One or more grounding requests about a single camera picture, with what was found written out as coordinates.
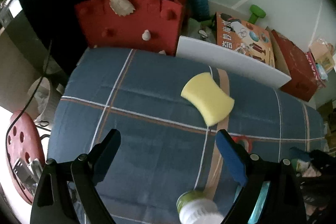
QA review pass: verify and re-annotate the teal wet wipes pack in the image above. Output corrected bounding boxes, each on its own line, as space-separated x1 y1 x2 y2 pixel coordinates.
247 181 270 224

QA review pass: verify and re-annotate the smartphone in clear case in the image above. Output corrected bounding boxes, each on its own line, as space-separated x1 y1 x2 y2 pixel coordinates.
13 158 43 196

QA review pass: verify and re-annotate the dark red scrunchie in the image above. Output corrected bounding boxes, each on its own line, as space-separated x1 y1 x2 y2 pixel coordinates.
232 136 253 153

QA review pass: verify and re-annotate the red stool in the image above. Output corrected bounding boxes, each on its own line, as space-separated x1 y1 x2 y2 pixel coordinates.
6 112 45 205

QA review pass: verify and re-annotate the white cap jar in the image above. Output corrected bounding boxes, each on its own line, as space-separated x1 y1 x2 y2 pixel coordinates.
176 190 224 224

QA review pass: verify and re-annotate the yellow sponge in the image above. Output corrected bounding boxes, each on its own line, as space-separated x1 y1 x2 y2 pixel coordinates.
181 72 235 127

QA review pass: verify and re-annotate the red cardboard box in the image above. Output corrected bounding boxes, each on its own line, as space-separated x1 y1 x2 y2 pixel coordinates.
266 27 318 102

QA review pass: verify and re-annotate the blue plaid tablecloth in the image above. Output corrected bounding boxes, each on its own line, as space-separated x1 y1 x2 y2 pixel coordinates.
48 48 324 223

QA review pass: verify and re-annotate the red patterned box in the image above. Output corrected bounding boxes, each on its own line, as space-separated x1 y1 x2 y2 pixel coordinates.
305 52 326 89

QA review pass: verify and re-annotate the beige gift bag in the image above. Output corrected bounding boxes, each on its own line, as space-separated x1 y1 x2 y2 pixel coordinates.
309 38 335 73

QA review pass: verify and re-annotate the white foam board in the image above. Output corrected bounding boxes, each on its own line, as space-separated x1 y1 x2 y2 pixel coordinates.
176 36 291 89

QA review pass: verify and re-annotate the orange toy box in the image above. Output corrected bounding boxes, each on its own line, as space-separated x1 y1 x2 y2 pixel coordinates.
215 12 275 68

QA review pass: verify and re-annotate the green dumbbell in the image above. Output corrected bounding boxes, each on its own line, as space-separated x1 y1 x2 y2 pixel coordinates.
248 5 266 24

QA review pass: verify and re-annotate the red felt handbag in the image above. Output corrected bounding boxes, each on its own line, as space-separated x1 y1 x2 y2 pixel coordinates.
75 0 186 56

